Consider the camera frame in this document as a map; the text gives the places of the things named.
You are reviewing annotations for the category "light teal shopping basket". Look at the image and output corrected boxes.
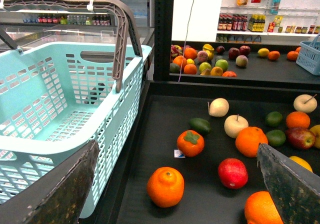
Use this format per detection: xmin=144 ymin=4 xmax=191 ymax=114
xmin=0 ymin=42 xmax=152 ymax=219

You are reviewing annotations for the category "red pomegranate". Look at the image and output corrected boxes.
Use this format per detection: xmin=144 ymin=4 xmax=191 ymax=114
xmin=218 ymin=158 xmax=249 ymax=190

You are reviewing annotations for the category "large orange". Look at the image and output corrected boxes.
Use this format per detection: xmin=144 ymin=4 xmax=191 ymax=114
xmin=235 ymin=126 xmax=269 ymax=158
xmin=244 ymin=191 xmax=284 ymax=224

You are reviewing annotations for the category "white pear with stem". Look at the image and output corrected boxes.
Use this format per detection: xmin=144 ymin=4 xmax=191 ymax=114
xmin=207 ymin=98 xmax=230 ymax=118

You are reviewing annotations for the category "small blue basket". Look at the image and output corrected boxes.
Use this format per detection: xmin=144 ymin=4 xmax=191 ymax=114
xmin=296 ymin=34 xmax=320 ymax=76

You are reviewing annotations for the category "yellow lemon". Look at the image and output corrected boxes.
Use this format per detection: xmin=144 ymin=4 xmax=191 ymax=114
xmin=289 ymin=155 xmax=313 ymax=172

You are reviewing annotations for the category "green lime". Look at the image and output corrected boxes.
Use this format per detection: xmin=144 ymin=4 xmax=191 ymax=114
xmin=265 ymin=129 xmax=286 ymax=147
xmin=265 ymin=111 xmax=283 ymax=128

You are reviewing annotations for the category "green lime upper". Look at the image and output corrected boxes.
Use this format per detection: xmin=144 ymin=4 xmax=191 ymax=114
xmin=265 ymin=111 xmax=283 ymax=128

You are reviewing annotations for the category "white pear far right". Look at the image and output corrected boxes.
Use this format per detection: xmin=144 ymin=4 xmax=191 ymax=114
xmin=293 ymin=94 xmax=318 ymax=114

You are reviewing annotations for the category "orange mandarin with nub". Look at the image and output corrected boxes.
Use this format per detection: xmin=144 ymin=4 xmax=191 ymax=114
xmin=146 ymin=166 xmax=185 ymax=208

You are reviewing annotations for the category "large orange centre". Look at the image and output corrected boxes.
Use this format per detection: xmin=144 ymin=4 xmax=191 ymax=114
xmin=235 ymin=126 xmax=269 ymax=158

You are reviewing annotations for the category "white pear centre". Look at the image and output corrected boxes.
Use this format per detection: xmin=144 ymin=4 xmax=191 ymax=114
xmin=224 ymin=114 xmax=249 ymax=139

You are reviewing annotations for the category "orange right rear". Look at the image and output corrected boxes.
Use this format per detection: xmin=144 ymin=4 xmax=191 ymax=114
xmin=285 ymin=111 xmax=311 ymax=128

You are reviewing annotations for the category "dark green avocado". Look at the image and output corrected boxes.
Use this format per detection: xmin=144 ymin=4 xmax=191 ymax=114
xmin=188 ymin=117 xmax=212 ymax=136

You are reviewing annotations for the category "grey-brown basket handle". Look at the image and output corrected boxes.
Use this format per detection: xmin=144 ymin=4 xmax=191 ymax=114
xmin=0 ymin=0 xmax=143 ymax=93

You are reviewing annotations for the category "red apple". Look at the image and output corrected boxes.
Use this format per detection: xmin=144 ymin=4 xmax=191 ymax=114
xmin=285 ymin=127 xmax=316 ymax=150

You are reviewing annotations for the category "black fruit shelf tray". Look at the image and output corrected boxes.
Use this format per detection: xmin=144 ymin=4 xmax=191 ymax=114
xmin=92 ymin=81 xmax=306 ymax=224

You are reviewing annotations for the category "large orange front right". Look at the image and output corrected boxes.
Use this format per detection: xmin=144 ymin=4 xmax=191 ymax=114
xmin=244 ymin=191 xmax=284 ymax=224

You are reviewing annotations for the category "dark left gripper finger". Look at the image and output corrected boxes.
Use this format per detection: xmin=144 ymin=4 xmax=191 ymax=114
xmin=0 ymin=140 xmax=99 ymax=224

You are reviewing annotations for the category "black shelf upright post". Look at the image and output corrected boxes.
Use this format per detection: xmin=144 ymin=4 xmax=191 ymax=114
xmin=153 ymin=0 xmax=174 ymax=81

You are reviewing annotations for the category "orange persimmon green calyx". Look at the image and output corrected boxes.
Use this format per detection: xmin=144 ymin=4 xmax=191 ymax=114
xmin=176 ymin=129 xmax=205 ymax=157

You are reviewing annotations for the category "green lime lower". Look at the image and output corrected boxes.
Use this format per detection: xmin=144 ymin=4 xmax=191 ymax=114
xmin=265 ymin=129 xmax=286 ymax=147

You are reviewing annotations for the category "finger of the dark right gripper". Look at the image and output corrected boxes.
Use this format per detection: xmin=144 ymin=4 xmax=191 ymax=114
xmin=257 ymin=143 xmax=320 ymax=224

